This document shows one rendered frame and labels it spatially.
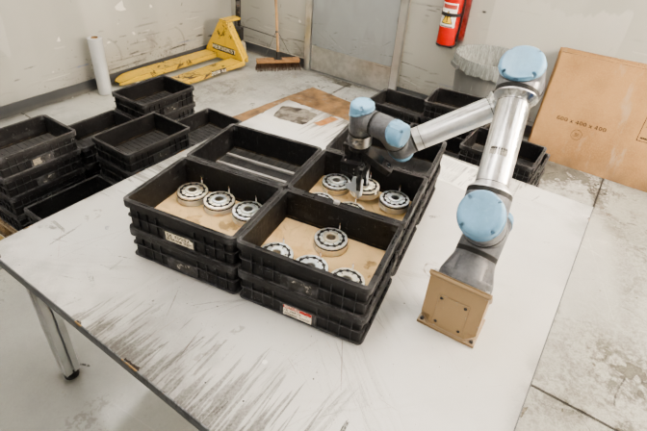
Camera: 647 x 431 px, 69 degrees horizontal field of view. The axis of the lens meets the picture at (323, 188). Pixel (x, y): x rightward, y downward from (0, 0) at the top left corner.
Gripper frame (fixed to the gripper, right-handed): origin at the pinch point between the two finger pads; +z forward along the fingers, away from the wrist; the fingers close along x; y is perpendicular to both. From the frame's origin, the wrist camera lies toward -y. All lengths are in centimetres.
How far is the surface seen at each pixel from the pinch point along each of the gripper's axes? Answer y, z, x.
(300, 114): 60, 27, -73
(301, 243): 8.7, -0.3, 30.2
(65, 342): 93, 56, 68
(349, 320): -15, 0, 49
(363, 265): -11.4, -0.3, 30.3
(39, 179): 165, 44, 9
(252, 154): 50, 6, -9
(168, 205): 56, -1, 33
